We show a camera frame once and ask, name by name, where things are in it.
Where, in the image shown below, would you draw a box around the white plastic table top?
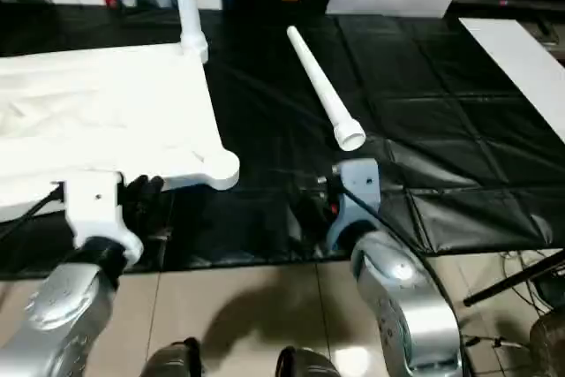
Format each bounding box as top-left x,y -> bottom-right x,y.
0,43 -> 242,224

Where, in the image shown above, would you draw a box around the white plastic table leg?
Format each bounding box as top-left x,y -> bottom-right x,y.
286,26 -> 367,152
169,0 -> 209,65

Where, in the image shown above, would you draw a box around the black work mat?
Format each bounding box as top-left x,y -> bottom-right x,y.
0,1 -> 565,281

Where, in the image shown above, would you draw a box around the black stand rod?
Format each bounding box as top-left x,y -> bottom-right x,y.
463,248 -> 565,307

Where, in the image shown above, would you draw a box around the white flat board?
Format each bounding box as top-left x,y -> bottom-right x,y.
458,17 -> 565,145

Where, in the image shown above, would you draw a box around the brown woven basket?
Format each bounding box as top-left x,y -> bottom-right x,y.
529,313 -> 565,377

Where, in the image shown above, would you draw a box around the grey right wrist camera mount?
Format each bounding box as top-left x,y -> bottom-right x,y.
324,159 -> 382,255

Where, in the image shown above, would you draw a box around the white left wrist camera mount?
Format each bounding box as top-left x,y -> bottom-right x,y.
50,169 -> 145,268

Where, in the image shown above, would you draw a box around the grey metal stand frame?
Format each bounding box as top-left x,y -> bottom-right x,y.
461,333 -> 531,352

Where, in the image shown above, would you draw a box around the thin tangled floor cables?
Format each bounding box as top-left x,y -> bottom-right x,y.
501,249 -> 565,316

